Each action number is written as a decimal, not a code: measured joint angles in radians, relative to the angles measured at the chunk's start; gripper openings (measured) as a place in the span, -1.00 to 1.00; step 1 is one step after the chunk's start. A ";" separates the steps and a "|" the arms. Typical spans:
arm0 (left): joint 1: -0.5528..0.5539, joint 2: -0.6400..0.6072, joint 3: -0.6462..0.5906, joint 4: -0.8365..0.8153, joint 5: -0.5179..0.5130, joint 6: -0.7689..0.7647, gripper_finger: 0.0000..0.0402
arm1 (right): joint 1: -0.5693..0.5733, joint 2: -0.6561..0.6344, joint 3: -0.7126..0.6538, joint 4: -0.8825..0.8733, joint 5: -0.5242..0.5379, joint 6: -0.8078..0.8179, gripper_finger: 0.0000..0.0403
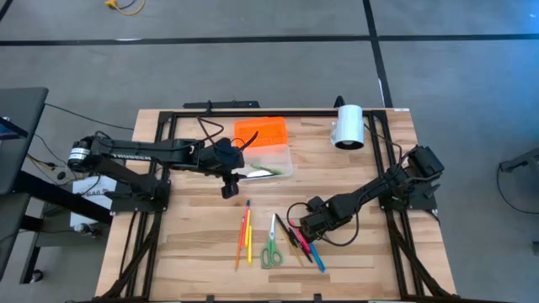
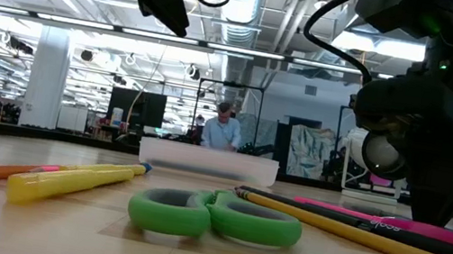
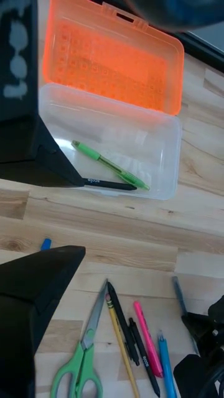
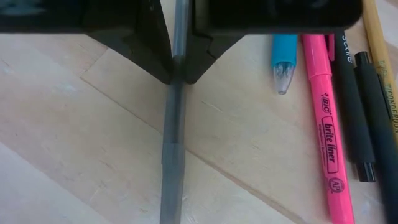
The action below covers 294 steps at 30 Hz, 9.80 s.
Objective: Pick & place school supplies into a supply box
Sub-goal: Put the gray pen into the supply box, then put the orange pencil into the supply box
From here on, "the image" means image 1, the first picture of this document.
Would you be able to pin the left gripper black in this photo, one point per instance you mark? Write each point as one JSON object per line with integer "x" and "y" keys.
{"x": 227, "y": 157}

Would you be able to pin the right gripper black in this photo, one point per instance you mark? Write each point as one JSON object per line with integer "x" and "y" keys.
{"x": 318, "y": 221}

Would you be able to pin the pink pen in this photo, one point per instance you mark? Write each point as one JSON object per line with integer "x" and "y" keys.
{"x": 307, "y": 248}

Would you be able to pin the blue pen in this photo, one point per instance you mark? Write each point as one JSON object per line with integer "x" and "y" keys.
{"x": 318, "y": 258}

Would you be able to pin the clear box with orange lid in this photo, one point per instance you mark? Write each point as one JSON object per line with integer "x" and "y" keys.
{"x": 261, "y": 132}

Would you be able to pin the green marker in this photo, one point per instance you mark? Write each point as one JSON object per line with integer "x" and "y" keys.
{"x": 271, "y": 170}

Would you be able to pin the red pen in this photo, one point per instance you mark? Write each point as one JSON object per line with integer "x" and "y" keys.
{"x": 245, "y": 219}

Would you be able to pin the yellow marker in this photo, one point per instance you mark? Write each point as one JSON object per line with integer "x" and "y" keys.
{"x": 250, "y": 254}

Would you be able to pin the orange pencil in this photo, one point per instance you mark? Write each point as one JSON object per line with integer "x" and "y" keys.
{"x": 238, "y": 258}

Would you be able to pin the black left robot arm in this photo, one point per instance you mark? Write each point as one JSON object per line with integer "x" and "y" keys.
{"x": 139, "y": 149}

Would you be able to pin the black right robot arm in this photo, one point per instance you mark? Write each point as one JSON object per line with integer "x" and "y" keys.
{"x": 379, "y": 187}

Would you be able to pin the white box with black print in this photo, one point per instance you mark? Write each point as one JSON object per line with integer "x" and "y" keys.
{"x": 92, "y": 198}

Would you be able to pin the white eraser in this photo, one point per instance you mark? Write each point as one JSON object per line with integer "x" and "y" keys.
{"x": 260, "y": 173}

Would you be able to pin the black mounting bar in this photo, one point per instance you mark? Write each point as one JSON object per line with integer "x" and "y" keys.
{"x": 227, "y": 104}

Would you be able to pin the white cylindrical lamp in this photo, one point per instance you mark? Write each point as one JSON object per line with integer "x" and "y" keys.
{"x": 349, "y": 124}

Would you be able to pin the black desk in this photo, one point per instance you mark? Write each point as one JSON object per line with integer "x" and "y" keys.
{"x": 21, "y": 126}

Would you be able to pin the black laptop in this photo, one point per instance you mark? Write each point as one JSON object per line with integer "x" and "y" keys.
{"x": 8, "y": 130}

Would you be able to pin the black aluminium frame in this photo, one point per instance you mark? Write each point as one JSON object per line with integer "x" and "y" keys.
{"x": 273, "y": 113}

